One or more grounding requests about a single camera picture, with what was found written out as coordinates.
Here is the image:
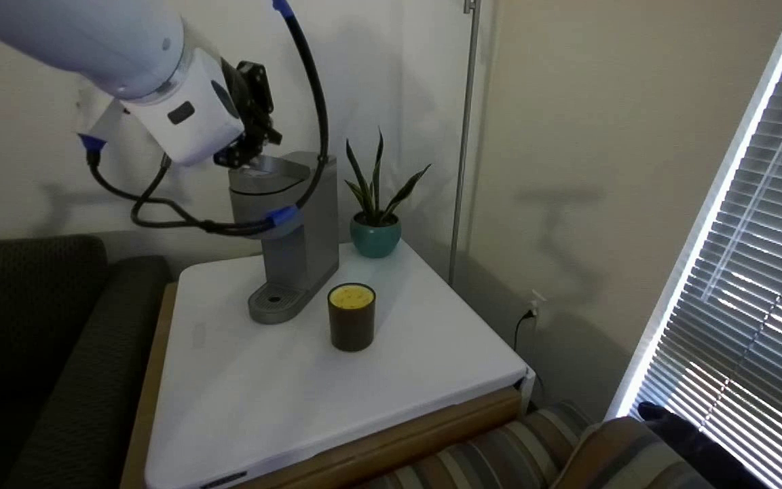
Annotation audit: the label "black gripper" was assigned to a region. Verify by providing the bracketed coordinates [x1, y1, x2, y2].
[212, 89, 284, 171]

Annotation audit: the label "grey pod coffee maker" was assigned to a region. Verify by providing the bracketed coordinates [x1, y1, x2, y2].
[225, 148, 341, 326]

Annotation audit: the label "green snake plant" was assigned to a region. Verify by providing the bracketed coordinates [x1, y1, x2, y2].
[341, 131, 435, 229]

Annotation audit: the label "teal plant pot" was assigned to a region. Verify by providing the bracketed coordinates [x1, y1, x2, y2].
[347, 212, 405, 261]

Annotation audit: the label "dark candle jar yellow wax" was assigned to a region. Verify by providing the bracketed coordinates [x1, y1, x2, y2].
[326, 279, 379, 354]

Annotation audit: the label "thin metal pole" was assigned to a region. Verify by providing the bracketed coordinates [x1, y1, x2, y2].
[447, 0, 485, 287]

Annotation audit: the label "white rectangular board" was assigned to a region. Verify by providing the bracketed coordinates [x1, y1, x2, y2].
[145, 239, 538, 489]

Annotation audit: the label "dark grey couch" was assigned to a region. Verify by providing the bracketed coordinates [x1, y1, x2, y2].
[0, 233, 176, 489]

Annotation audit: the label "wooden side table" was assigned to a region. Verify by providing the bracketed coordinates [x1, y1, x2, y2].
[117, 279, 523, 489]

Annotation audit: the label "striped sofa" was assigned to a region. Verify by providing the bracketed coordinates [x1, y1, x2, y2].
[352, 401, 593, 489]

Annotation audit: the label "striped cushion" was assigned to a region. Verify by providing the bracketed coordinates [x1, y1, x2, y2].
[552, 415, 713, 489]

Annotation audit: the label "dark object on sofa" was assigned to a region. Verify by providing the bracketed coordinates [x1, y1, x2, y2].
[636, 401, 766, 489]

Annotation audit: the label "white window blinds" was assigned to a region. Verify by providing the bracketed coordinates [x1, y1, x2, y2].
[605, 0, 782, 489]

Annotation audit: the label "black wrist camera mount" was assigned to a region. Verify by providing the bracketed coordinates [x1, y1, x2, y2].
[233, 56, 276, 102]

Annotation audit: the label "black cable blue connectors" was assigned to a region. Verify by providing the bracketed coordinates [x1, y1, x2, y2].
[75, 0, 332, 239]

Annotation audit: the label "black power cord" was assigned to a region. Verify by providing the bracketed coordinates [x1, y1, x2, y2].
[508, 307, 538, 359]

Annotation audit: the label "white wall outlet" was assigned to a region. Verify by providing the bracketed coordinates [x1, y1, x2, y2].
[523, 287, 552, 326]

